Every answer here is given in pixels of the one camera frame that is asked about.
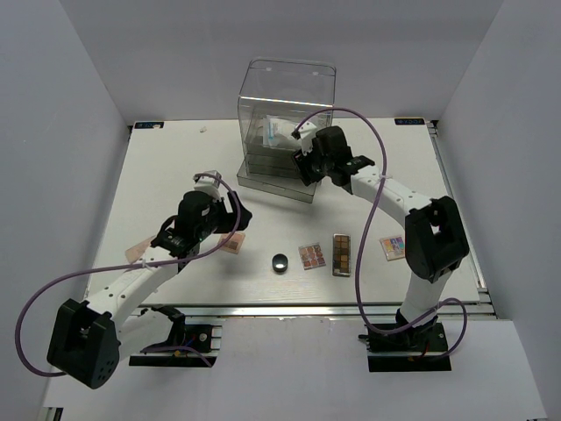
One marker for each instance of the aluminium table rail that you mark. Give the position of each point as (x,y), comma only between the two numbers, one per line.
(268,311)

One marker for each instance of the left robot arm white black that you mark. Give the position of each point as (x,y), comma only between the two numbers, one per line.
(92,336)

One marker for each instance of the colourful pastel eyeshadow palette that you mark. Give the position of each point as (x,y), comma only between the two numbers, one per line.
(393,247)

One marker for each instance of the four-pan brown eyeshadow palette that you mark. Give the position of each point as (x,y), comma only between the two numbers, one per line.
(234,244)

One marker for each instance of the cotton pad pack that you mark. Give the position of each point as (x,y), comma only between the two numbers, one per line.
(320,121)
(273,133)

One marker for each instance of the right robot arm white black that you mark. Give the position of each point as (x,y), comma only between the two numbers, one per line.
(435,242)

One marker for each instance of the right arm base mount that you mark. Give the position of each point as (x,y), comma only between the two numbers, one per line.
(416,350)

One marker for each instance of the nine-pan pink eyeshadow palette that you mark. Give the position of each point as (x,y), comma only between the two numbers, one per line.
(311,256)

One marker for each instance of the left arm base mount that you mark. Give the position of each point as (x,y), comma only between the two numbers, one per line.
(189,344)

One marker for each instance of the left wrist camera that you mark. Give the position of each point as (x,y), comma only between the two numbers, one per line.
(208,183)

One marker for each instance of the pink blush compact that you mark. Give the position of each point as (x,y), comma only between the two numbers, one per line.
(135,252)

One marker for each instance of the clear acrylic drawer organizer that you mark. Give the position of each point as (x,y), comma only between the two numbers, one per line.
(281,104)

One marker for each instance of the left blue table label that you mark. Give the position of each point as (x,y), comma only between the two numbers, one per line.
(147,125)

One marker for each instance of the black jar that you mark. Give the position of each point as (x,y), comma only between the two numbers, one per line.
(280,263)

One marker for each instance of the long brown eyeshadow palette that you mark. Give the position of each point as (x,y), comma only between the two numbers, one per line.
(341,255)

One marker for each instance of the blue table label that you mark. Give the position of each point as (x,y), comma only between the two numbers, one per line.
(409,121)
(147,125)

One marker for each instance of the right blue table label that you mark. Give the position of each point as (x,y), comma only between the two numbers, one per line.
(409,121)

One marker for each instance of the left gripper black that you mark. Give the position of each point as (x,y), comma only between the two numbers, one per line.
(229,218)

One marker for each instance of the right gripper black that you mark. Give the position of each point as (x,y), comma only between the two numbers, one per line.
(301,163)

